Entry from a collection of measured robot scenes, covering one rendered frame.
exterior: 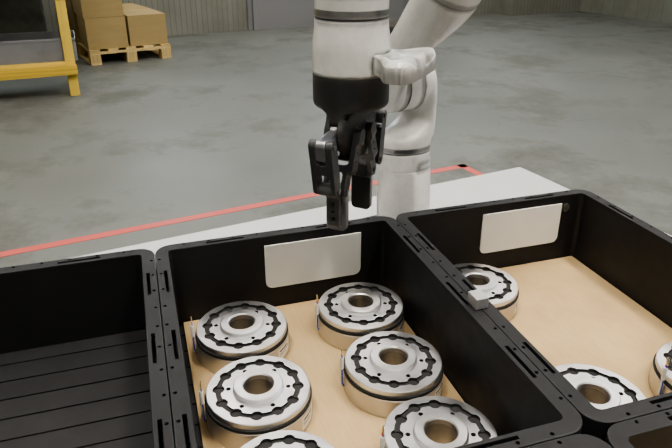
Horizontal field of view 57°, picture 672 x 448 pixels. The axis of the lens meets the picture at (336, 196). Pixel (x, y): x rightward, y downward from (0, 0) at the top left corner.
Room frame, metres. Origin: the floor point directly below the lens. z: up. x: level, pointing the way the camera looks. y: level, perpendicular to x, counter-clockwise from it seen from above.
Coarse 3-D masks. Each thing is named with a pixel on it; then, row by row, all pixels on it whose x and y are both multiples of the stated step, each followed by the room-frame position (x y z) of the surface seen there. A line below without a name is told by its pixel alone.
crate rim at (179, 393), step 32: (320, 224) 0.71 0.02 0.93; (352, 224) 0.71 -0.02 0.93; (384, 224) 0.72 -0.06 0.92; (160, 256) 0.63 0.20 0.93; (416, 256) 0.63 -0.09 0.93; (160, 288) 0.56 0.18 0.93; (448, 288) 0.56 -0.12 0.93; (480, 320) 0.50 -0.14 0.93; (512, 352) 0.45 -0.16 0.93; (544, 384) 0.41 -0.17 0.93; (192, 416) 0.37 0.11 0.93; (576, 416) 0.37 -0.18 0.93
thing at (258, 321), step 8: (232, 312) 0.61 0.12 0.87; (240, 312) 0.61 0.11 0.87; (248, 312) 0.61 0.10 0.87; (256, 312) 0.61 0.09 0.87; (224, 320) 0.59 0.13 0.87; (232, 320) 0.60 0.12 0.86; (256, 320) 0.59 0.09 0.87; (224, 328) 0.58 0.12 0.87; (232, 328) 0.58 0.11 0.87; (248, 328) 0.58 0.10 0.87; (256, 328) 0.58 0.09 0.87; (232, 336) 0.57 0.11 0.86; (240, 336) 0.57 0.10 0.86; (248, 336) 0.57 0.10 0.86
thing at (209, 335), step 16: (224, 304) 0.63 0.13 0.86; (240, 304) 0.63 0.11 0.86; (256, 304) 0.63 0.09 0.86; (208, 320) 0.60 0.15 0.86; (272, 320) 0.60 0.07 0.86; (208, 336) 0.57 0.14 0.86; (224, 336) 0.57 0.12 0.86; (256, 336) 0.57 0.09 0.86; (272, 336) 0.57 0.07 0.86; (224, 352) 0.54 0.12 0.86; (240, 352) 0.54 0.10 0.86; (256, 352) 0.55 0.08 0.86
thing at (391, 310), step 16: (336, 288) 0.67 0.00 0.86; (352, 288) 0.67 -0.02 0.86; (368, 288) 0.67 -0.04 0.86; (384, 288) 0.67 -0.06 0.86; (320, 304) 0.63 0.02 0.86; (336, 304) 0.64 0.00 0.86; (384, 304) 0.63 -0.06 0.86; (400, 304) 0.63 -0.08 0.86; (336, 320) 0.60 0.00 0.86; (352, 320) 0.60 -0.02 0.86; (368, 320) 0.60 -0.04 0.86; (384, 320) 0.60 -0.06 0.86
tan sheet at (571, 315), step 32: (544, 288) 0.72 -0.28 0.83; (576, 288) 0.72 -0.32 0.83; (608, 288) 0.72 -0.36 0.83; (512, 320) 0.65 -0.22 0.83; (544, 320) 0.65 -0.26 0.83; (576, 320) 0.65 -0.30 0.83; (608, 320) 0.65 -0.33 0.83; (640, 320) 0.65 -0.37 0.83; (544, 352) 0.58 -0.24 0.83; (576, 352) 0.58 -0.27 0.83; (608, 352) 0.58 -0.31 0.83; (640, 352) 0.58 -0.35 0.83; (640, 384) 0.53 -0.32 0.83
